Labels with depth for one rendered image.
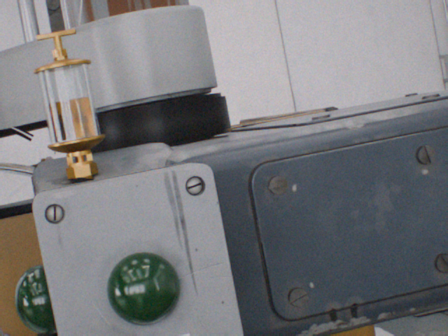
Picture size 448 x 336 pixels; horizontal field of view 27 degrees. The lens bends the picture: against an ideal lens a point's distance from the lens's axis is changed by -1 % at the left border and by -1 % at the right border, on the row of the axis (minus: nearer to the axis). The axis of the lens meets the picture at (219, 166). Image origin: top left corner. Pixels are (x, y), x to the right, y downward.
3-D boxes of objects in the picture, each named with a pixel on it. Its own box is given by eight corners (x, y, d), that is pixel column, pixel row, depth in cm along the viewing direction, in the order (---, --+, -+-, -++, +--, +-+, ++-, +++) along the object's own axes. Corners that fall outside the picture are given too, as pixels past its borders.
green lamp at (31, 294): (21, 347, 38) (6, 276, 38) (22, 332, 41) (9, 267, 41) (82, 334, 39) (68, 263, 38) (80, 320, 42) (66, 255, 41)
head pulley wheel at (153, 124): (93, 159, 54) (85, 115, 54) (87, 157, 63) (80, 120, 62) (245, 130, 55) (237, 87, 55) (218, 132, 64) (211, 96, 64)
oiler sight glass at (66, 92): (50, 143, 45) (36, 71, 44) (50, 144, 47) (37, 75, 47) (102, 134, 45) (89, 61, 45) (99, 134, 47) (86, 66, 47)
